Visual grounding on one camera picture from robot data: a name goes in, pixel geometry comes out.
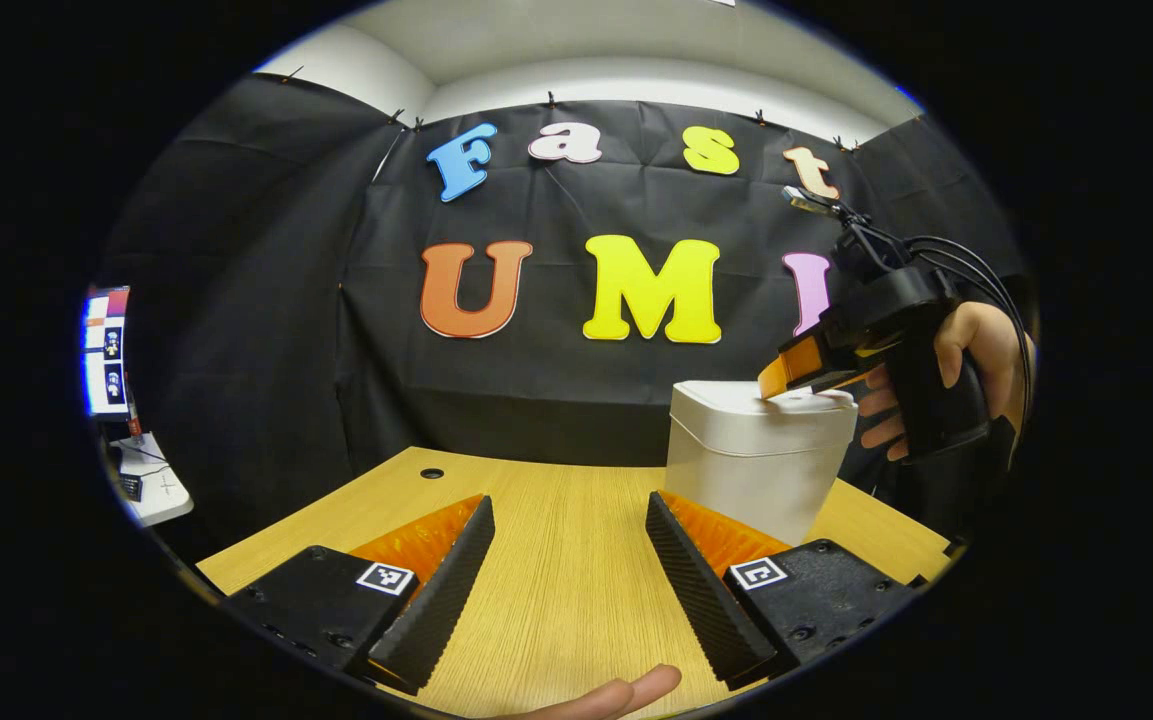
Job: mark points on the lit computer monitor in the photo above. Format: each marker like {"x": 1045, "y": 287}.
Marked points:
{"x": 108, "y": 350}

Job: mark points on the white desktop garbage bin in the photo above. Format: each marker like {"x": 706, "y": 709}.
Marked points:
{"x": 746, "y": 470}

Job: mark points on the small black device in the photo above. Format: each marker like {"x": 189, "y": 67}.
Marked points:
{"x": 131, "y": 487}

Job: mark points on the black backdrop cloth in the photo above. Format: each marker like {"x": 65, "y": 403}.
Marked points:
{"x": 266, "y": 320}

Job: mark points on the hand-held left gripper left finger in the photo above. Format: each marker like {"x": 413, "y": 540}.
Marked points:
{"x": 446, "y": 592}

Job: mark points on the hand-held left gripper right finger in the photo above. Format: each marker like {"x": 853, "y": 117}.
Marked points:
{"x": 696, "y": 590}

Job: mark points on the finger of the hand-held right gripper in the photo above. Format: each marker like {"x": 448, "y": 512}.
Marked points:
{"x": 786, "y": 368}
{"x": 836, "y": 383}

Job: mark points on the white side table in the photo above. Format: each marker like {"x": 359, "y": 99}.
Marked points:
{"x": 161, "y": 495}

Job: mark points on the wooden desktop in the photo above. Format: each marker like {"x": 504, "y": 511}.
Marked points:
{"x": 566, "y": 570}

